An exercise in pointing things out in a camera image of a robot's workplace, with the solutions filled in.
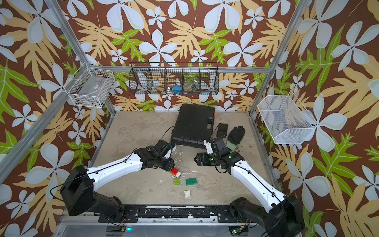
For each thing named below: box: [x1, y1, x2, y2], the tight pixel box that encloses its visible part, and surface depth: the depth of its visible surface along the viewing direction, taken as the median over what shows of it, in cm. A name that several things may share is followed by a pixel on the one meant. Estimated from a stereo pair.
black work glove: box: [226, 125, 246, 152], surface depth 109 cm
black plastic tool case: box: [170, 103, 216, 150], surface depth 104 cm
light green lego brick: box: [173, 178, 181, 186], surface depth 86 cm
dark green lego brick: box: [185, 177, 198, 186], surface depth 86 cm
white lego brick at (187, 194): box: [184, 190, 191, 199], surface depth 81 cm
